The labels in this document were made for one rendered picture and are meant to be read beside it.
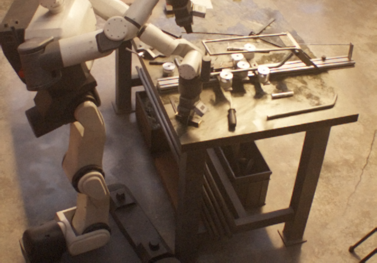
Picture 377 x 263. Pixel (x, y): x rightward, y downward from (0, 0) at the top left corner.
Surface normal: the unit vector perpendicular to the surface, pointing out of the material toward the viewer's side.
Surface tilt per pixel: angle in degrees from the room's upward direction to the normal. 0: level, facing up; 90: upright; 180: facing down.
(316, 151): 90
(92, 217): 90
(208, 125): 0
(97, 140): 114
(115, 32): 54
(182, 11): 99
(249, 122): 0
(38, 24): 12
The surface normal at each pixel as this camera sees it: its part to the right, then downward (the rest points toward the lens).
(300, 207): 0.29, 0.61
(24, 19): -0.13, -0.70
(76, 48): 0.14, 0.05
